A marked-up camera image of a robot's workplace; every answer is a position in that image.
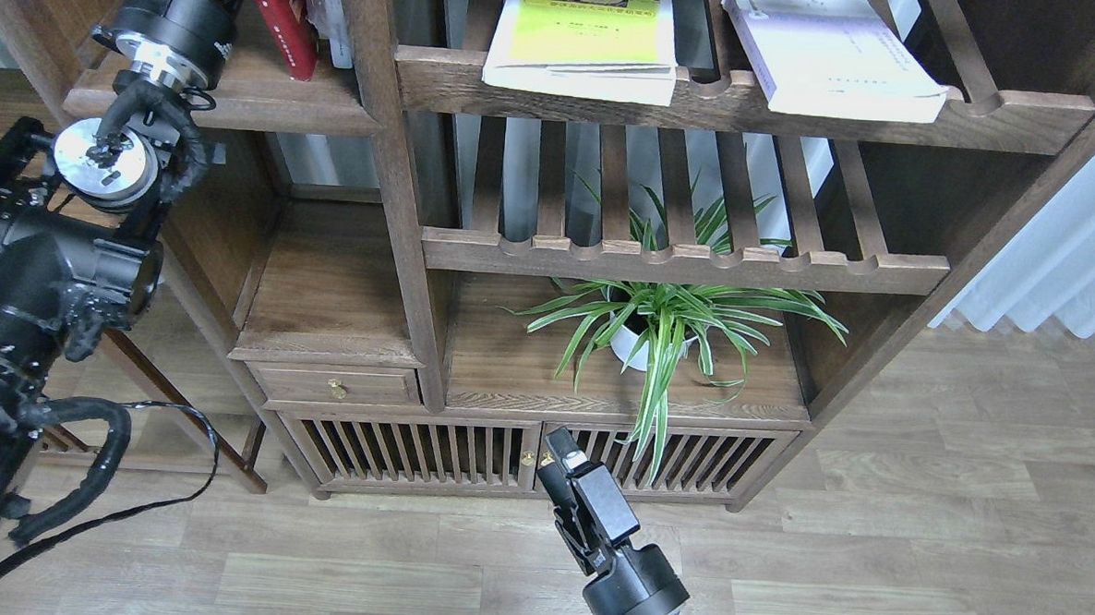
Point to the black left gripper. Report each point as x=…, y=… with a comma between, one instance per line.
x=173, y=41

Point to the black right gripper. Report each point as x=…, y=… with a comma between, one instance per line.
x=595, y=521

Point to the red paperback book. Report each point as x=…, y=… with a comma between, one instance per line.
x=292, y=31

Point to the white lavender paperback book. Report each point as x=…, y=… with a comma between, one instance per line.
x=833, y=58

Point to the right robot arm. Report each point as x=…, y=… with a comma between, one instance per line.
x=596, y=523

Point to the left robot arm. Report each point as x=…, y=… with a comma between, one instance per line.
x=80, y=214

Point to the upright books on shelf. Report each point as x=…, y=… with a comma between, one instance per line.
x=328, y=17

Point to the wooden side table left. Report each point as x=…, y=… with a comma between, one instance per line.
x=59, y=445

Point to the large dark wooden bookshelf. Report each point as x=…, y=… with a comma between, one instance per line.
x=381, y=226

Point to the brass drawer knob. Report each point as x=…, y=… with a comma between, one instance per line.
x=337, y=389

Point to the yellow-green paperback book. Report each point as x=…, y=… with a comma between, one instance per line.
x=620, y=51

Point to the white curtain right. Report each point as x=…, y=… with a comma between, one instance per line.
x=1044, y=279

